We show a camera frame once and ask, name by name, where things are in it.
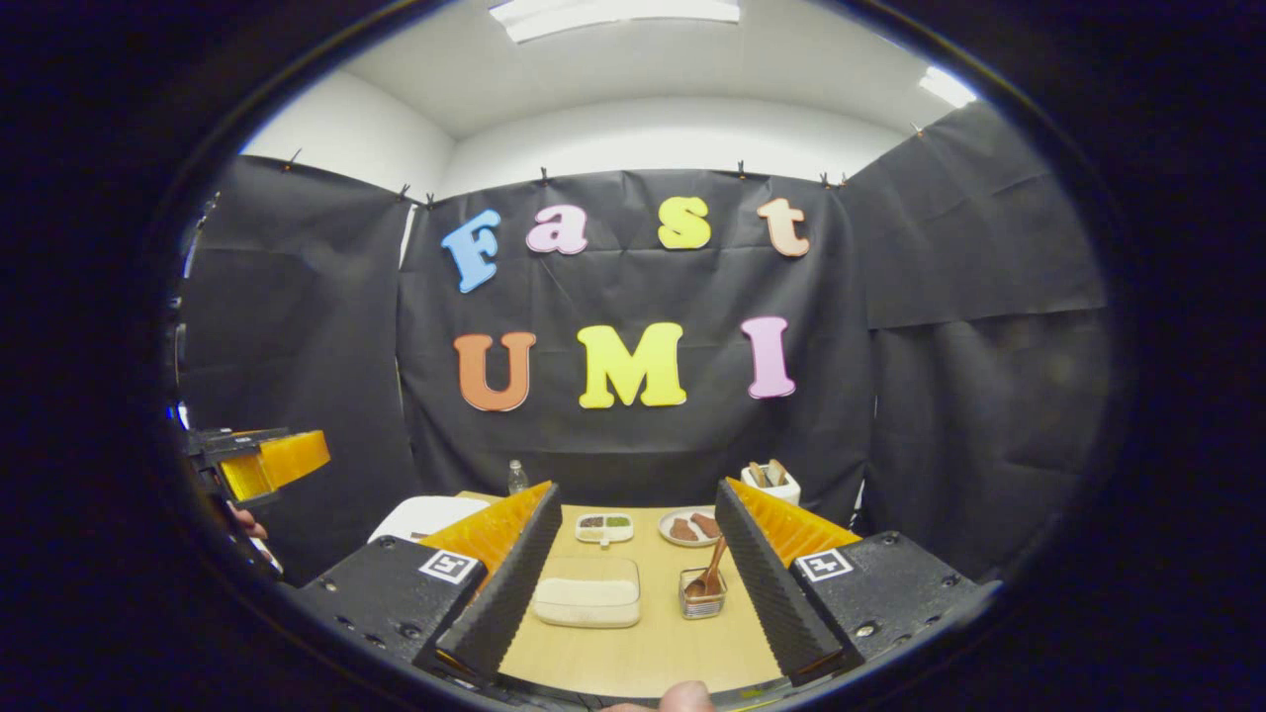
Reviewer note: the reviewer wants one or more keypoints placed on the row of black cloth clips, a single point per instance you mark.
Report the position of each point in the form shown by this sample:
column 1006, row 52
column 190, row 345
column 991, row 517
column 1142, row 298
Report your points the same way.
column 543, row 178

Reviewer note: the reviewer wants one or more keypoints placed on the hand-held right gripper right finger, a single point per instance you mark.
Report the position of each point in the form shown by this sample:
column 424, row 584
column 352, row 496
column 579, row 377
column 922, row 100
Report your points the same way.
column 771, row 593

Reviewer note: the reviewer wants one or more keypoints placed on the white rice cooker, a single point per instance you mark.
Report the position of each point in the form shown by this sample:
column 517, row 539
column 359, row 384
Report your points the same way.
column 425, row 516

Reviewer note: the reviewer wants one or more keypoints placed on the ceiling light panel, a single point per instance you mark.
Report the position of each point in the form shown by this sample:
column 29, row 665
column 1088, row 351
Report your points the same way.
column 947, row 87

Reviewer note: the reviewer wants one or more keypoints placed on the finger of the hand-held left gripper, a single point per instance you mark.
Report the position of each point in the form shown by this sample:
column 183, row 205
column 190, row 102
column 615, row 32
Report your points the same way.
column 287, row 460
column 227, row 440

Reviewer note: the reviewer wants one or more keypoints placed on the white divided grain dish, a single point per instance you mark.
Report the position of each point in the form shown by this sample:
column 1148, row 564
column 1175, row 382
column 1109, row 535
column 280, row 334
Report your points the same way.
column 604, row 528

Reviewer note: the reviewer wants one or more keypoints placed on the toast slice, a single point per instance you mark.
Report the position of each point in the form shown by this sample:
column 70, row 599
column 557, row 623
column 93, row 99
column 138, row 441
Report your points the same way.
column 757, row 475
column 777, row 471

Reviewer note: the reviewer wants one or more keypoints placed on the clear plastic water bottle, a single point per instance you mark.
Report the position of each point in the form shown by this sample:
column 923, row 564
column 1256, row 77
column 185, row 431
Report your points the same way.
column 517, row 480

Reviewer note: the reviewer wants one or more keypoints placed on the round white plate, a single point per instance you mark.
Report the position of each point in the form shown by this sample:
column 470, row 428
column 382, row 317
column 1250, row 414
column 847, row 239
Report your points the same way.
column 665, row 529

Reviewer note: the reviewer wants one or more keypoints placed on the white toaster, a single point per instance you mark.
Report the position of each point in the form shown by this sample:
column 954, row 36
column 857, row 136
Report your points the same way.
column 781, row 491

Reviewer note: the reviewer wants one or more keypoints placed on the brown meat piece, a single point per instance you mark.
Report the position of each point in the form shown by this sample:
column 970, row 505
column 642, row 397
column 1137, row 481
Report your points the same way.
column 705, row 524
column 682, row 531

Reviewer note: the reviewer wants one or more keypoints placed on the clear container of rice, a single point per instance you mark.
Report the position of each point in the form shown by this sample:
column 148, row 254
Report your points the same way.
column 587, row 598

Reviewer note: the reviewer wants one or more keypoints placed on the black backdrop cloth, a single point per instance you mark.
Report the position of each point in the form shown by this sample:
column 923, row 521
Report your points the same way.
column 643, row 287

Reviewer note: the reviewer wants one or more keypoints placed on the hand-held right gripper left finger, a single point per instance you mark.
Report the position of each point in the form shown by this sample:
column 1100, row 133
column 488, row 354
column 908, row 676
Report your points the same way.
column 509, row 593

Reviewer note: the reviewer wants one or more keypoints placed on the brown wooden spoon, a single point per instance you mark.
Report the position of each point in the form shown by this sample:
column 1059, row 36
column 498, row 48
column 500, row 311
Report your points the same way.
column 714, row 564

